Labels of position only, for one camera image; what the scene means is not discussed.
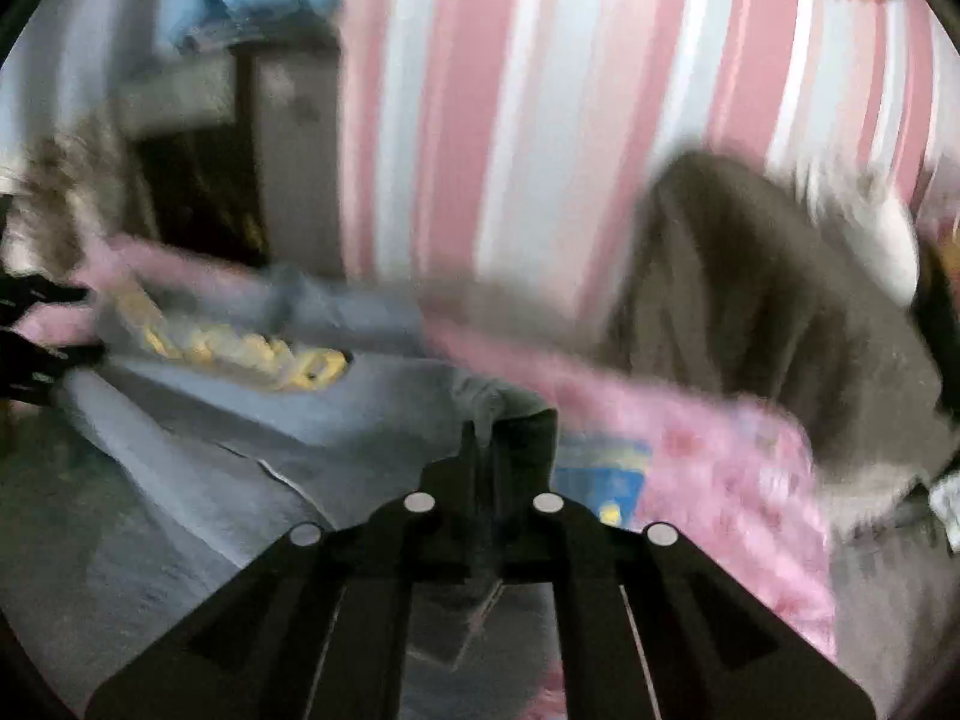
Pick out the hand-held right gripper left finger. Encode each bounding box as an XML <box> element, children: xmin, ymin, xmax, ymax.
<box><xmin>86</xmin><ymin>422</ymin><xmax>482</xmax><ymax>720</ymax></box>

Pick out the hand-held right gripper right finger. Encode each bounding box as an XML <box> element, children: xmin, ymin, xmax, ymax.
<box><xmin>484</xmin><ymin>411</ymin><xmax>876</xmax><ymax>720</ymax></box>

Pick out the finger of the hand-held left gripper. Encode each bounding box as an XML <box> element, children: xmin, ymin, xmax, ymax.
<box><xmin>0</xmin><ymin>330</ymin><xmax>106</xmax><ymax>400</ymax></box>
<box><xmin>0</xmin><ymin>272</ymin><xmax>92</xmax><ymax>310</ymax></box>

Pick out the blue denim jacket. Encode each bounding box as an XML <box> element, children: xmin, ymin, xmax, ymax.
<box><xmin>56</xmin><ymin>262</ymin><xmax>653</xmax><ymax>720</ymax></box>

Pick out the pink floral bedsheet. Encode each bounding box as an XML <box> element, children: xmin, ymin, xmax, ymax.
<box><xmin>15</xmin><ymin>232</ymin><xmax>837</xmax><ymax>720</ymax></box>

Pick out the silver black water dispenser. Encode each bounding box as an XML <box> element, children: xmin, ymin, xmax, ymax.
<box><xmin>112</xmin><ymin>34</ymin><xmax>346</xmax><ymax>278</ymax></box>

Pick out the white quilted cloth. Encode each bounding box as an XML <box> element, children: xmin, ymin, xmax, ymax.
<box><xmin>928</xmin><ymin>471</ymin><xmax>960</xmax><ymax>550</ymax></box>

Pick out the dark brown cloth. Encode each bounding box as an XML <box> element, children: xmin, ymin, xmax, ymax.
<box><xmin>911</xmin><ymin>236</ymin><xmax>960</xmax><ymax>421</ymax></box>

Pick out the white folded cloth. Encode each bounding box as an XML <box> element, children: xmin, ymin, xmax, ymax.
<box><xmin>806</xmin><ymin>165</ymin><xmax>925</xmax><ymax>305</ymax></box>

